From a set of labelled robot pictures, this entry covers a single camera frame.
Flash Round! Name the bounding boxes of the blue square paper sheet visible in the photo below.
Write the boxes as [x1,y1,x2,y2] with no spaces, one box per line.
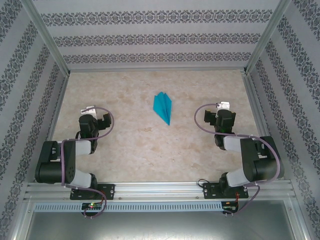
[152,91,173,127]

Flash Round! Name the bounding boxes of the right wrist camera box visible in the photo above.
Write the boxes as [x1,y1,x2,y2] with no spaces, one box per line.
[216,100,231,111]

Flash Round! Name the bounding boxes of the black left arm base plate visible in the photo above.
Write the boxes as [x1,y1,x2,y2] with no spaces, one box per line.
[69,183,116,201]

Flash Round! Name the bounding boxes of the circuit board with green light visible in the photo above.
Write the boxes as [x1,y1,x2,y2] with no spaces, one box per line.
[81,202,103,210]

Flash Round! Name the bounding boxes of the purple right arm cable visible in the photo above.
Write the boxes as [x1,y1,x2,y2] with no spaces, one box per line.
[194,102,281,219]

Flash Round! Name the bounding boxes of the slotted grey cable duct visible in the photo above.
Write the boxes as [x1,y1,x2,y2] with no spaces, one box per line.
[33,201,224,212]

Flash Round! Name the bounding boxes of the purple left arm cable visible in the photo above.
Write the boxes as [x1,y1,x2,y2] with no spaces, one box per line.
[60,106,115,220]

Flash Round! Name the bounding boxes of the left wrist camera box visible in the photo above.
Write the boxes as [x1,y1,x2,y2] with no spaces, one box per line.
[80,105,99,117]

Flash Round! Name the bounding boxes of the aluminium mounting rail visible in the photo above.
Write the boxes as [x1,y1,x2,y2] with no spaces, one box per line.
[23,180,293,201]

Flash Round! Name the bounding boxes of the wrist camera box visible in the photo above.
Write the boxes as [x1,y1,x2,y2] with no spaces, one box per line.
[216,100,231,111]
[80,105,99,117]

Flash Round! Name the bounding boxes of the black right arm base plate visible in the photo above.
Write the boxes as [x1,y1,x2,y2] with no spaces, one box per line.
[202,182,250,200]

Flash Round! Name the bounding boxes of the aluminium frame post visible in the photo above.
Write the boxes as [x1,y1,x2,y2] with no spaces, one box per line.
[19,0,71,76]
[242,0,293,75]

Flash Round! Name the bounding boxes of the grey metal sheet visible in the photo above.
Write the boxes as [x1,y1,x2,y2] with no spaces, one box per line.
[13,199,309,240]

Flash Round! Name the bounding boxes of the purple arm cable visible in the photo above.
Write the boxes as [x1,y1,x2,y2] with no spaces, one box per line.
[194,102,281,219]
[60,106,115,220]

